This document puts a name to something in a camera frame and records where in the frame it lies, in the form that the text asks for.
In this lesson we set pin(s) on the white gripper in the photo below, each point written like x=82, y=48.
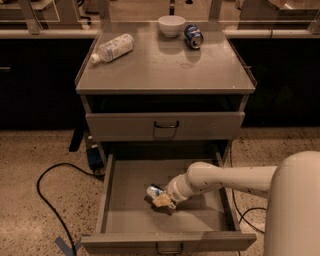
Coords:
x=174, y=192

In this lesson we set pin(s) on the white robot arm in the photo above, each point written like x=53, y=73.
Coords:
x=292, y=191

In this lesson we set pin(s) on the open middle drawer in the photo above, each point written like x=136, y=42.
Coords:
x=127, y=224

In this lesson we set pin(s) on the closed top drawer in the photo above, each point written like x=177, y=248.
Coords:
x=179, y=126

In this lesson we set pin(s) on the grey metal drawer cabinet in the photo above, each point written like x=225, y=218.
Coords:
x=163, y=75

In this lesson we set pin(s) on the blue pepsi can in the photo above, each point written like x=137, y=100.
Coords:
x=193, y=36

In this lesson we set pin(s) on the blue power adapter box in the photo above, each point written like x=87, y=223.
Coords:
x=94, y=158

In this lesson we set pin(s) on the blue floor tape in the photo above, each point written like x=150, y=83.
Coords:
x=67, y=250

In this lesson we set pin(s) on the clear plastic water bottle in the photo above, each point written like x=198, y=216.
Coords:
x=113, y=49

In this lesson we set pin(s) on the white ceramic bowl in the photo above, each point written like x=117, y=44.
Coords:
x=171, y=25

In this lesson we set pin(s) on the dark counter cabinet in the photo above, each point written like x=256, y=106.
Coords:
x=37, y=82

